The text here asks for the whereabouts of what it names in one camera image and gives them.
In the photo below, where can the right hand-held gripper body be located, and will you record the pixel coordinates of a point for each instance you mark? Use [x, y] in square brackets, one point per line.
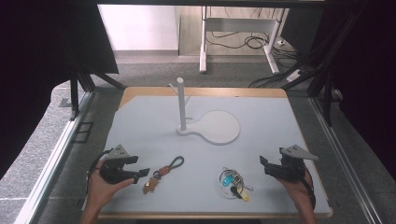
[291, 165]

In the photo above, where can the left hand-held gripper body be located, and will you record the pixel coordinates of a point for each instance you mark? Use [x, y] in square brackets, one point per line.
[115, 168]

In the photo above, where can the white key holder stand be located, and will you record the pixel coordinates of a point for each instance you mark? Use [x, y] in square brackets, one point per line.
[218, 127]

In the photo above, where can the person's left hand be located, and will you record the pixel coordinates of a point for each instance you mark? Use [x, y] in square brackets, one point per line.
[102, 189]

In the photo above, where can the person's right hand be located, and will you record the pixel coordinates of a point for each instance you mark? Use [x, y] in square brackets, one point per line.
[297, 189]

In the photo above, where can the light grey table mat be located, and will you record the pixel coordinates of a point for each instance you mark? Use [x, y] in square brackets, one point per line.
[186, 149]

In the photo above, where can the black metal stand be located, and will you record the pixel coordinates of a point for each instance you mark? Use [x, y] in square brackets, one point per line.
[81, 82]
[327, 87]

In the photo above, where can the white power strip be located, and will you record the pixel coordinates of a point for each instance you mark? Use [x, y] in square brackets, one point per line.
[294, 75]

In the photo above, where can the black curtain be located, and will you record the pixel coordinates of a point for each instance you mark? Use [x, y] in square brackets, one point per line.
[367, 77]
[37, 62]

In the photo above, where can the aluminium rail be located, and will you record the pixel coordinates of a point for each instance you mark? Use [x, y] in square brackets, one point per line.
[345, 168]
[53, 161]

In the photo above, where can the white desk frame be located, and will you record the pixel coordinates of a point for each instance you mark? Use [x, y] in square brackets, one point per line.
[239, 24]

